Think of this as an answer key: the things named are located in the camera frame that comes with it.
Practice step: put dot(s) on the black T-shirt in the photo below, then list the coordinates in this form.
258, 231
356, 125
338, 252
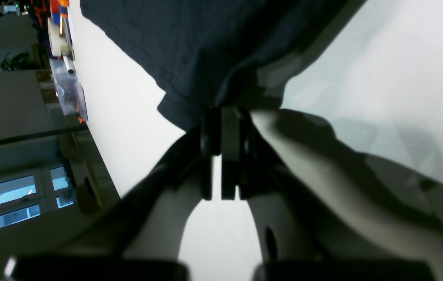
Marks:
199, 51

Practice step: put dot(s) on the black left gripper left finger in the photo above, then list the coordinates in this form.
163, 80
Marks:
149, 222

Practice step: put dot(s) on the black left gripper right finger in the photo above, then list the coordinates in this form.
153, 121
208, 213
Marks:
325, 212

